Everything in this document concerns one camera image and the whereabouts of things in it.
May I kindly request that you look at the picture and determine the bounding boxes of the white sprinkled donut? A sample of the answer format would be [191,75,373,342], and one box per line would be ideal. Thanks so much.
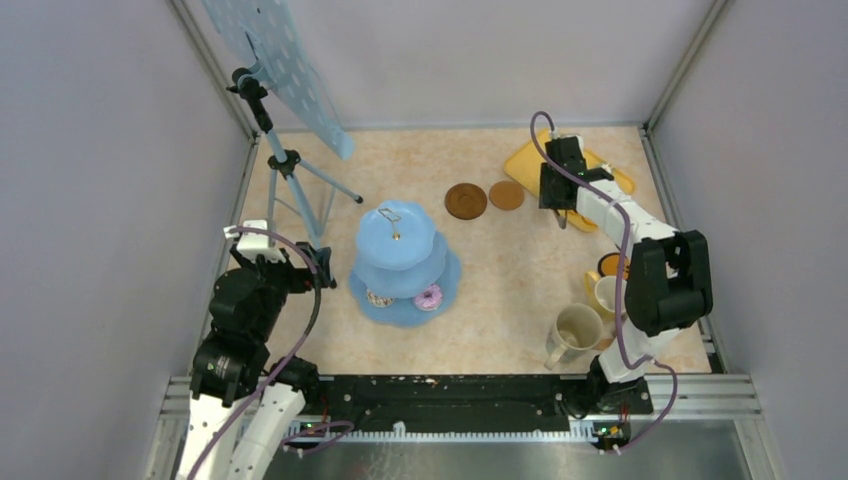
[366,290,395,308]

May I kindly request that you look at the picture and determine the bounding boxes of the pink frosted donut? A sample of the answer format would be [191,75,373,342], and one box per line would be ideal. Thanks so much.
[413,283,443,312]

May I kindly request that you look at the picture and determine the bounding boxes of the metal serving tongs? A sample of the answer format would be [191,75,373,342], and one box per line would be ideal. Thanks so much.
[553,210,568,229]

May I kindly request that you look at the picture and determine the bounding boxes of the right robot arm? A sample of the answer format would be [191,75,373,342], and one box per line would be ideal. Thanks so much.
[539,136,713,412]

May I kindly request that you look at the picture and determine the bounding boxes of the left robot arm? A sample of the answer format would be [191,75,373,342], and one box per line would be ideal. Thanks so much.
[176,220,336,479]

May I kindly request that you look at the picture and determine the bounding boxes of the yellow serving tray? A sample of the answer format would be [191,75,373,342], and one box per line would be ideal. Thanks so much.
[503,133,636,233]

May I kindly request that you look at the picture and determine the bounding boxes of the light brown round coaster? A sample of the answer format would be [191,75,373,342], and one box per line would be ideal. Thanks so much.
[488,180,525,211]

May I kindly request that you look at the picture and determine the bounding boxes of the orange smiley coaster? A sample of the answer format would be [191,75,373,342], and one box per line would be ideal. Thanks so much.
[597,253,630,280]

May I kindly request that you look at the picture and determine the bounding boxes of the dark brown round coaster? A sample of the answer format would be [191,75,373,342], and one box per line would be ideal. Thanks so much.
[444,183,488,220]

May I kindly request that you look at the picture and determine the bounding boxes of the blue three-tier cake stand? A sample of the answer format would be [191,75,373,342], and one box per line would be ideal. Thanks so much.
[348,200,462,328]

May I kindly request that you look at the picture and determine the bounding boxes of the yellow ceramic mug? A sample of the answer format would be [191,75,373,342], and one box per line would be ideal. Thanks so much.
[583,271,619,322]

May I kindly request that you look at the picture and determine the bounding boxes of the blue tripod stand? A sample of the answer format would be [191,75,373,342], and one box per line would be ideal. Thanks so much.
[227,67,364,249]

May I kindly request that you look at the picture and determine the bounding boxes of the beige ceramic mug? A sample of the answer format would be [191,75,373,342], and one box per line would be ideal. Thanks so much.
[543,304,604,370]

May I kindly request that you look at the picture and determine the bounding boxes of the blue perforated board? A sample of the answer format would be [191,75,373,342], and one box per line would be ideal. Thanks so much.
[202,0,354,160]

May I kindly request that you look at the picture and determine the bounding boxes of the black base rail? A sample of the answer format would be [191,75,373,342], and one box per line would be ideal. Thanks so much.
[304,374,654,434]

